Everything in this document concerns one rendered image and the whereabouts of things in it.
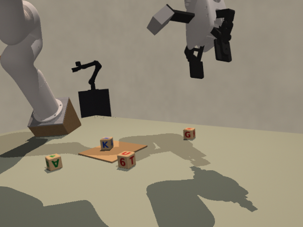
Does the orange flat mat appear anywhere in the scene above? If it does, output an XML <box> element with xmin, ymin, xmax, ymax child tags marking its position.
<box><xmin>78</xmin><ymin>140</ymin><xmax>147</xmax><ymax>163</ymax></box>

